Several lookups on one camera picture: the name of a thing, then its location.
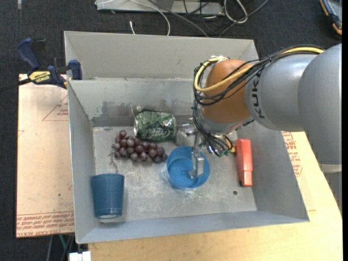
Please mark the crushed green drink can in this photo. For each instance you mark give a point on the crushed green drink can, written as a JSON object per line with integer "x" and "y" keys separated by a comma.
{"x": 153, "y": 126}

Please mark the brown cardboard board, red print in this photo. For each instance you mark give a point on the brown cardboard board, red print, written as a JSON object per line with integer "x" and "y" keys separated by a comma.
{"x": 43, "y": 159}

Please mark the light blue ribbed cup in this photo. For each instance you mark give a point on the light blue ribbed cup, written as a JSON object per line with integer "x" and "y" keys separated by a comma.
{"x": 179, "y": 173}

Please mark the dark blue ribbed cup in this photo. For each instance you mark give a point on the dark blue ribbed cup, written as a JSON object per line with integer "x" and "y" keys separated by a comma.
{"x": 107, "y": 194}

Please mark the clear glass thing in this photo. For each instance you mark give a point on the clear glass thing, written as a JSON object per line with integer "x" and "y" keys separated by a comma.
{"x": 185, "y": 136}

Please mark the grey metal bin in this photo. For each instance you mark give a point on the grey metal bin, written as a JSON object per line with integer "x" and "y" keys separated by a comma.
{"x": 152, "y": 197}

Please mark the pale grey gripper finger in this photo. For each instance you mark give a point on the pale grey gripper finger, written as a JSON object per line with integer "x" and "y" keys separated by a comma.
{"x": 192, "y": 173}
{"x": 200, "y": 166}

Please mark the orange-red flat block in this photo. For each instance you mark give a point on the orange-red flat block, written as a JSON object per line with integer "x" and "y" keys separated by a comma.
{"x": 244, "y": 162}

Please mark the dark purple grape bunch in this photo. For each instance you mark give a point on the dark purple grape bunch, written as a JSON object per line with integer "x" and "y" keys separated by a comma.
{"x": 138, "y": 148}

